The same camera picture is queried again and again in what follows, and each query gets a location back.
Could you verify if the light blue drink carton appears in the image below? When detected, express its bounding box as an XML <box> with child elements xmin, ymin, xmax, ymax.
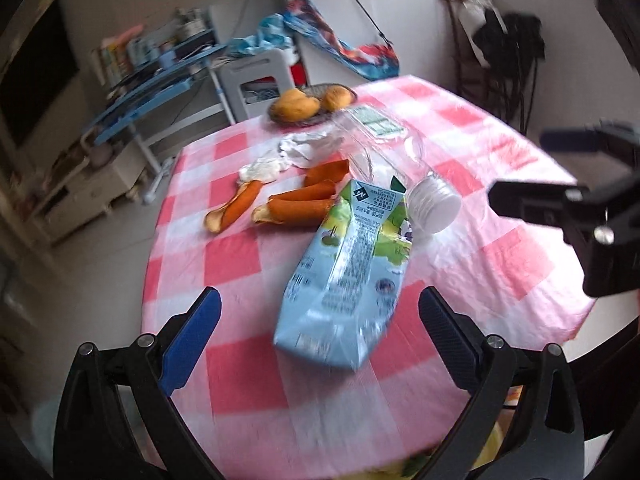
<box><xmin>273</xmin><ymin>179</ymin><xmax>412</xmax><ymax>370</ymax></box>

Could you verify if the clear plastic bottle white cap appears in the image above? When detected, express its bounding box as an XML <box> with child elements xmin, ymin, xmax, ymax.
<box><xmin>334</xmin><ymin>104</ymin><xmax>462</xmax><ymax>235</ymax></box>

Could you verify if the white tissue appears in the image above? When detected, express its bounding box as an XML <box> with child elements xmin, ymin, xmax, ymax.
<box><xmin>239</xmin><ymin>156</ymin><xmax>292</xmax><ymax>184</ymax></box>

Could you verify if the white plastic bag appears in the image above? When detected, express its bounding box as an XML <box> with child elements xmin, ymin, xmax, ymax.
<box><xmin>278</xmin><ymin>131</ymin><xmax>344</xmax><ymax>169</ymax></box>

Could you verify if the dark folding chair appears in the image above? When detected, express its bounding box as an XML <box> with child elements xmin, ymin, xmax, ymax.
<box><xmin>440</xmin><ymin>0</ymin><xmax>546</xmax><ymax>134</ymax></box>

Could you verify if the white bag on chair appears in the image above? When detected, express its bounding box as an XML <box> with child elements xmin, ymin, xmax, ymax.
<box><xmin>458</xmin><ymin>0</ymin><xmax>506</xmax><ymax>68</ymax></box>

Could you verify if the pink checkered tablecloth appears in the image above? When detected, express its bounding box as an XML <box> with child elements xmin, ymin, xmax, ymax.
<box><xmin>142</xmin><ymin>76</ymin><xmax>593</xmax><ymax>479</ymax></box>

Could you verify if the colourful hanging bag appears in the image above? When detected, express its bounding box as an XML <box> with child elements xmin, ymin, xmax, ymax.
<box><xmin>283</xmin><ymin>0</ymin><xmax>400</xmax><ymax>81</ymax></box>

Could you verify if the cream TV cabinet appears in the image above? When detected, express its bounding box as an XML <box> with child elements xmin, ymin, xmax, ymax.
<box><xmin>28</xmin><ymin>141</ymin><xmax>146</xmax><ymax>244</ymax></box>

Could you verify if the white sideboard cabinet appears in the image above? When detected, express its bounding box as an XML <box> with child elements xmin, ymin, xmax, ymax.
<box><xmin>310</xmin><ymin>0</ymin><xmax>454</xmax><ymax>88</ymax></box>

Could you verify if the pink kettlebell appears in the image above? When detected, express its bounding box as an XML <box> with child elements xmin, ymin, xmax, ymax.
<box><xmin>80</xmin><ymin>127</ymin><xmax>114</xmax><ymax>170</ymax></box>

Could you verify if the yellow mango right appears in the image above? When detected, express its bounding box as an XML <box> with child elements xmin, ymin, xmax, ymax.
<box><xmin>321</xmin><ymin>84</ymin><xmax>354</xmax><ymax>113</ymax></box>

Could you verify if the yellow mango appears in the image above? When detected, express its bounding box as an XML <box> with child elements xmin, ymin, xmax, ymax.
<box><xmin>269</xmin><ymin>88</ymin><xmax>321</xmax><ymax>122</ymax></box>
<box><xmin>321</xmin><ymin>84</ymin><xmax>354</xmax><ymax>113</ymax></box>

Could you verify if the yellow mango left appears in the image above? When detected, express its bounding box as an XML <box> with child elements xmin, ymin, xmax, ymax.
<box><xmin>269</xmin><ymin>88</ymin><xmax>321</xmax><ymax>122</ymax></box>

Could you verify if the blue children's study desk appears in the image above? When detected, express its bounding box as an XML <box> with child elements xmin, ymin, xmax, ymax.
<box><xmin>87</xmin><ymin>27</ymin><xmax>236</xmax><ymax>204</ymax></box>

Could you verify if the light blue crumpled cloth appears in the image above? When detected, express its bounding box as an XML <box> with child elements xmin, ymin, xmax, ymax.
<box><xmin>226</xmin><ymin>13</ymin><xmax>294</xmax><ymax>58</ymax></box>

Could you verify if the row of books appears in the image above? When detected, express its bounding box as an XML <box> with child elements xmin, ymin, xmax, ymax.
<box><xmin>90</xmin><ymin>24</ymin><xmax>149</xmax><ymax>89</ymax></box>

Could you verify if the pen holder cup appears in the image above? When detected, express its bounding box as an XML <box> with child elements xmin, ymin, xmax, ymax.
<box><xmin>175</xmin><ymin>8</ymin><xmax>206</xmax><ymax>41</ymax></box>

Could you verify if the black wall television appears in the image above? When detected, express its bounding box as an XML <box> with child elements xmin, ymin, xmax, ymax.
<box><xmin>1</xmin><ymin>0</ymin><xmax>79</xmax><ymax>148</ymax></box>

